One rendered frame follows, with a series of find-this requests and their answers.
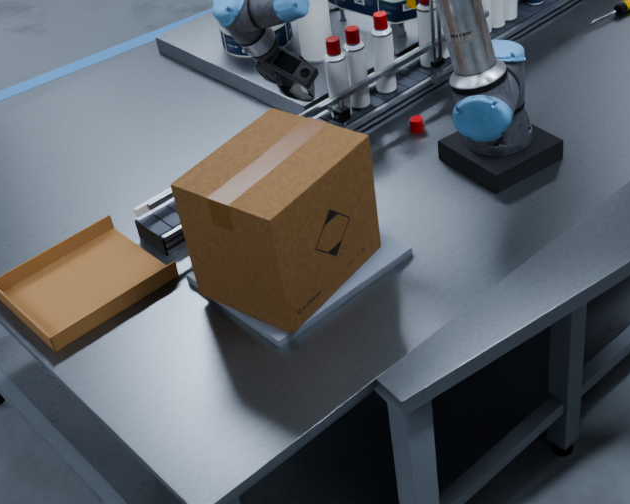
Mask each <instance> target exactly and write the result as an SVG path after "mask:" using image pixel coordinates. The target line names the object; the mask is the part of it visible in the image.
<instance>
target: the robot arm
mask: <svg viewBox="0 0 630 504"><path fill-rule="evenodd" d="M434 1H435V4H436V8H437V11H438V15H439V19H440V22H441V26H442V29H443V33H444V36H445V40H446V44H447V47H448V51H449V54H450V58H451V62H452V65H453V69H454V72H453V74H452V75H451V77H450V79H449V82H450V86H451V90H452V93H453V97H454V100H455V107H454V109H453V123H454V125H455V127H456V129H457V130H458V131H459V132H460V133H461V134H462V135H463V136H464V141H465V144H466V146H467V147H468V148H469V149H470V150H472V151H473V152H475V153H478V154H481V155H485V156H508V155H512V154H516V153H518V152H520V151H522V150H524V149H526V148H527V147H528V146H529V145H530V144H531V142H532V126H531V123H530V120H529V118H528V115H527V112H526V110H525V60H526V58H525V53H524V48H523V47H522V46H521V45H520V44H518V43H516V42H513V41H508V40H491V37H490V33H489V29H488V25H487V21H486V17H485V13H484V9H483V5H482V1H481V0H434ZM308 7H309V0H214V1H213V3H212V8H211V10H212V14H213V16H214V17H215V18H216V19H217V21H218V22H219V23H220V26H221V27H223V28H224V29H225V30H226V31H227V32H228V33H229V34H230V35H231V36H232V37H233V39H234V40H235V41H236V42H237V43H238V44H239V45H240V46H241V47H242V48H243V50H242V52H243V53H247V54H248V55H250V56H251V57H252V58H253V59H254V60H255V61H257V63H256V64H255V65H254V68H255V69H256V70H257V71H258V73H259V74H260V75H261V76H262V77H263V78H264V79H265V80H267V81H269V82H272V83H274V84H276V85H277V84H278V85H277V87H278V88H279V91H280V92H281V93H282V94H283V95H285V96H287V97H289V98H292V99H296V100H300V101H304V102H312V101H313V100H314V99H315V85H314V80H315V79H316V77H317V76H318V74H319V72H318V69H317V68H315V67H313V66H312V65H310V64H309V63H308V62H307V61H306V60H304V58H303V57H302V56H299V57H297V54H296V53H294V52H293V53H290V52H289V50H288V49H286V48H283V47H281V46H278V45H279V39H278V37H277V36H276V35H275V33H274V31H273V30H272V29H271V27H273V26H276V25H280V24H283V23H290V22H293V21H295V20H297V19H300V18H303V17H305V16H306V15H307V13H308V11H309V8H308ZM260 61H261V62H260ZM259 62H260V64H259ZM263 75H264V76H265V77H264V76H263ZM300 85H301V86H303V87H304V88H305V89H307V91H308V94H307V92H305V91H303V90H302V88H301V86H300Z"/></svg>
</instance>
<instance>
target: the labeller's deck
mask: <svg viewBox="0 0 630 504"><path fill-rule="evenodd" d="M344 14H345V17H346V19H347V20H346V21H343V22H342V21H340V20H339V19H340V18H341V16H340V8H338V7H337V8H335V9H332V10H329V16H330V24H331V32H332V36H338V37H339V38H340V46H341V51H342V52H343V45H344V44H345V43H346V36H345V28H346V27H348V26H351V25H355V26H358V27H359V34H360V41H362V42H363V43H364V44H365V54H366V64H367V73H368V75H369V74H371V73H373V72H375V70H374V60H373V50H372V40H371V30H372V29H373V28H374V22H373V18H371V17H367V16H364V15H361V14H357V13H354V12H350V11H347V10H344ZM291 27H292V33H293V38H292V40H291V42H290V43H289V44H288V45H287V46H286V47H284V48H286V49H288V50H289V52H290V53H293V52H294V53H296V54H297V57H299V56H301V48H300V42H299V35H298V28H297V22H296V20H295V21H293V22H291ZM404 29H405V30H406V34H405V35H404V36H402V37H393V48H394V51H395V57H398V58H399V57H401V56H403V55H405V54H406V53H408V52H410V51H412V50H413V49H415V48H417V47H419V38H418V23H417V19H415V20H411V21H407V22H404ZM155 38H156V42H157V46H158V50H159V52H160V53H162V54H164V55H166V56H168V57H170V58H173V59H175V60H177V61H179V62H181V63H183V64H185V65H187V66H189V67H191V68H193V69H196V70H198V71H200V72H202V73H204V74H206V75H208V76H210V77H212V78H214V79H216V80H219V81H221V82H223V83H225V84H227V85H229V86H231V87H233V88H235V89H237V90H239V91H242V92H244V93H246V94H248V95H250V96H252V97H254V98H256V99H258V100H260V101H262V102H265V103H267V104H269V105H271V106H273V107H275V108H277V109H279V110H282V111H286V112H289V113H293V114H296V115H299V114H301V113H302V112H304V111H306V110H308V109H309V108H311V107H313V106H315V105H317V104H318V103H320V102H322V101H324V100H325V99H327V98H329V94H328V86H327V79H326V71H325V64H324V62H323V63H316V64H312V63H309V64H310V65H312V66H313V67H315V68H317V69H318V72H319V74H318V76H317V77H316V79H315V80H314V85H315V99H314V100H313V101H312V102H304V101H300V100H296V99H292V98H289V97H287V96H285V95H283V94H282V93H281V92H280V91H279V88H278V87H277V85H278V84H277V85H276V84H274V83H272V82H269V81H267V80H265V79H264V78H263V77H262V76H261V75H260V74H259V73H258V71H257V70H256V69H255V68H254V65H255V64H256V63H257V61H255V60H254V59H253V58H252V57H238V56H233V55H231V54H229V53H227V52H226V51H225V50H224V49H223V45H222V40H221V35H220V30H219V25H218V21H217V19H216V18H215V17H214V16H213V14H212V10H211V11H209V12H207V13H205V14H203V15H201V16H199V17H197V18H195V19H192V20H190V21H188V22H186V23H184V24H182V25H180V26H178V27H176V28H173V29H171V30H169V31H167V32H165V33H163V34H161V35H159V36H157V37H155Z"/></svg>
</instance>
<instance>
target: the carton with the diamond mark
mask: <svg viewBox="0 0 630 504"><path fill-rule="evenodd" d="M170 186H171V189H172V193H173V197H174V201H175V204H176V208H177V212H178V215H179V219H180V223H181V227H182V230H183V234H184V238H185V241H186V245H187V249H188V253H189V256H190V260H191V264H192V267H193V271H194V275H195V279H196V282H197V286H198V290H199V293H200V294H201V295H203V296H206V297H208V298H210V299H212V300H215V301H217V302H219V303H221V304H224V305H226V306H228V307H231V308H233V309H235V310H237V311H240V312H242V313H244V314H246V315H249V316H251V317H253V318H256V319H258V320H260V321H262V322H265V323H267V324H269V325H271V326H274V327H276V328H278V329H281V330H283V331H285V332H287V333H290V334H293V333H294V332H295V331H296V330H297V329H298V328H299V327H300V326H301V325H302V324H303V323H304V322H305V321H306V320H307V319H308V318H309V317H310V316H311V315H312V314H313V313H314V312H315V311H316V310H317V309H318V308H319V307H320V306H321V305H322V304H323V303H324V302H325V301H327V300H328V299H329V298H330V297H331V296H332V295H333V294H334V293H335V292H336V291H337V290H338V289H339V288H340V287H341V286H342V285H343V284H344V283H345V282H346V281H347V280H348V279H349V278H350V277H351V276H352V275H353V274H354V273H355V272H356V271H357V270H358V269H359V268H360V267H361V266H362V265H363V264H364V263H365V262H366V261H367V260H368V259H369V258H370V257H371V256H372V255H373V254H374V253H375V252H376V251H377V250H378V249H379V248H380V247H381V240H380V231H379V222H378V213H377V204H376V195H375V185H374V176H373V167H372V158H371V149H370V140H369V135H367V134H363V133H360V132H356V131H353V130H349V129H346V128H342V127H339V126H335V125H332V124H329V123H328V122H325V121H321V120H318V119H314V118H311V117H308V118H307V117H303V116H300V115H296V114H293V113H289V112H286V111H282V110H278V109H275V108H270V109H269V110H268V111H267V112H265V113H264V114H263V115H261V116H260V117H259V118H257V119H256V120H255V121H253V122H252V123H251V124H249V125H248V126H247V127H245V128H244V129H243V130H241V131H240V132H239V133H237V134H236V135H235V136H233V137H232V138H231V139H229V140H228V141H227V142H225V143H224V144H223V145H222V146H220V147H219V148H218V149H216V150H215V151H214V152H212V153H211V154H210V155H208V156H207V157H206V158H204V159H203V160H202V161H200V162H199V163H198V164H196V165H195V166H194V167H192V168H191V169H190V170H188V171H187V172H186V173H184V174H183V175H182V176H180V177H179V178H178V179H177V180H175V181H174V182H173V183H171V185H170Z"/></svg>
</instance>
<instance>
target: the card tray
mask: <svg viewBox="0 0 630 504"><path fill-rule="evenodd" d="M178 276H179V273H178V270H177V266H176V263H175V261H173V262H171V263H170V264H168V265H165V264H163V263H162V262H161V261H159V260H158V259H157V258H155V257H154V256H152V255H151V254H150V253H148V252H147V251H146V250H144V249H143V248H141V247H140V246H139V245H137V244H136V243H134V242H133V241H132V240H130V239H129V238H128V237H126V236H125V235H123V234H122V233H121V232H119V231H118V230H117V229H115V228H114V226H113V223H112V220H111V217H110V215H107V216H105V217H104V218H102V219H100V220H98V221H97V222H95V223H93V224H91V225H90V226H88V227H86V228H84V229H82V230H81V231H79V232H77V233H75V234H74V235H72V236H70V237H68V238H66V239H65V240H63V241H61V242H59V243H58V244H56V245H54V246H52V247H50V248H49V249H47V250H45V251H43V252H42V253H40V254H38V255H36V256H34V257H33V258H31V259H29V260H27V261H26V262H24V263H22V264H20V265H18V266H17V267H15V268H13V269H11V270H10V271H8V272H6V273H4V274H2V275H1V276H0V301H1V302H2V303H3V304H4V305H6V306H7V307H8V308H9V309H10V310H11V311H12V312H13V313H14V314H15V315H16V316H17V317H18V318H19V319H20V320H21V321H22V322H23V323H25V324H26V325H27V326H28V327H29V328H30V329H31V330H32V331H33V332H34V333H35V334H36V335H37V336H38V337H39V338H40V339H41V340H42V341H43V342H45V343H46V344H47V345H48V346H49V347H50V348H51V349H52V350H53V351H54V352H55V353H56V352H58V351H60V350H61V349H63V348H64V347H66V346H68V345H69V344H71V343H72V342H74V341H76V340H77V339H79V338H80V337H82V336H84V335H85V334H87V333H88V332H90V331H92V330H93V329H95V328H96V327H98V326H100V325H101V324H103V323H104V322H106V321H108V320H109V319H111V318H113V317H114V316H116V315H117V314H119V313H121V312H122V311H124V310H125V309H127V308H129V307H130V306H132V305H133V304H135V303H137V302H138V301H140V300H141V299H143V298H145V297H146V296H148V295H149V294H151V293H153V292H154V291H156V290H157V289H159V288H161V287H162V286H164V285H165V284H167V283H169V282H170V281H172V280H173V279H175V278H177V277H178Z"/></svg>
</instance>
